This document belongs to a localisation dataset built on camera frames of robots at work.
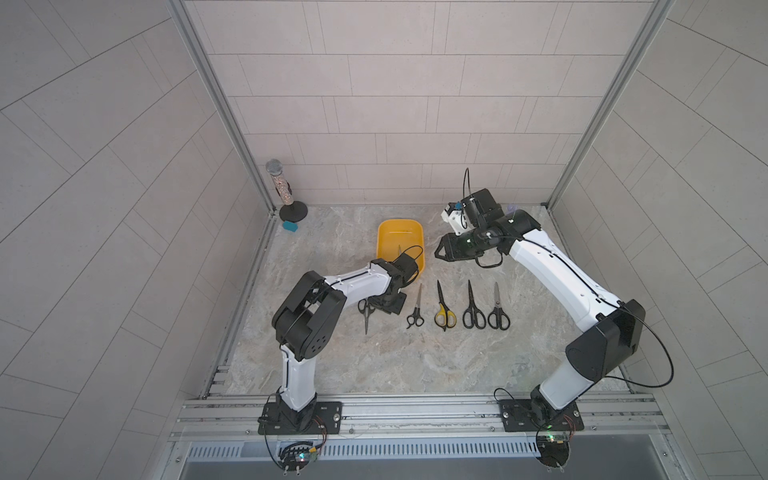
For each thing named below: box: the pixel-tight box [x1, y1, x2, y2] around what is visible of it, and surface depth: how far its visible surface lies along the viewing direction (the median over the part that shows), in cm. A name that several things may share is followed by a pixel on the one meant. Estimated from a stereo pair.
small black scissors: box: [406, 283, 425, 329], surface depth 89 cm
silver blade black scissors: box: [487, 282, 511, 331], surface depth 90 cm
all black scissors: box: [462, 279, 487, 329], surface depth 89 cm
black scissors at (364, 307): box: [357, 298, 376, 335], surface depth 91 cm
